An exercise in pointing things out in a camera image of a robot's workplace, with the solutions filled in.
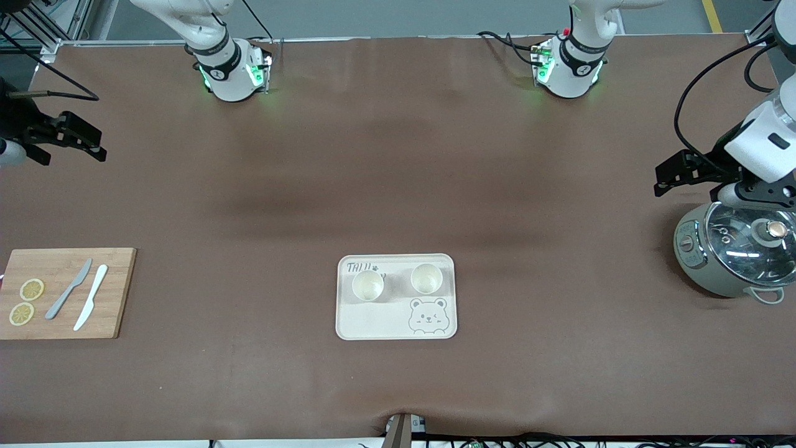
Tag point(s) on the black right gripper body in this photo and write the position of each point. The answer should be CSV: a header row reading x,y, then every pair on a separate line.
x,y
18,122

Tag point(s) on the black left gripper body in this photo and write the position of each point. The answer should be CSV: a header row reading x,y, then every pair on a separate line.
x,y
715,157

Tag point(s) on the white IKEA cup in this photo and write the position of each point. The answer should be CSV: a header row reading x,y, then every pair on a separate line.
x,y
367,286
426,279

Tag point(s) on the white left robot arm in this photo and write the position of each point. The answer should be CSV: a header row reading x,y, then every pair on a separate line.
x,y
749,149

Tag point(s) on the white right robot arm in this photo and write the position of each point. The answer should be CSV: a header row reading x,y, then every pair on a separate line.
x,y
227,81

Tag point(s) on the white tray with bear print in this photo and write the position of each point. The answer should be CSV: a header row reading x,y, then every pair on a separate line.
x,y
385,320

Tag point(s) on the grey-green cooking pot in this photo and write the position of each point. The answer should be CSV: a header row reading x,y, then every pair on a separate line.
x,y
690,255

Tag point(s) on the glass pot lid with knob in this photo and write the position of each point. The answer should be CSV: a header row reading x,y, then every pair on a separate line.
x,y
740,249

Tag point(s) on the wooden cutting board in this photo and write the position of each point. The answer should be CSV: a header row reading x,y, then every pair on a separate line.
x,y
68,267

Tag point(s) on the grey plastic knife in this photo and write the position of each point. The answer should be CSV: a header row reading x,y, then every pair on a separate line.
x,y
65,292

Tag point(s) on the white plastic knife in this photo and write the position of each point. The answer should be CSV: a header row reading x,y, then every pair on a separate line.
x,y
92,295

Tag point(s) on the lemon slice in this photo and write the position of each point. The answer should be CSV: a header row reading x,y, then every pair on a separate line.
x,y
22,314
32,289

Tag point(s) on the aluminium frame profile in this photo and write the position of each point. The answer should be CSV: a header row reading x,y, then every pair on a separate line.
x,y
752,37
37,28

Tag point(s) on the metal camera bracket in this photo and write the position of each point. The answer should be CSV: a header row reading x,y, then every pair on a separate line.
x,y
401,432

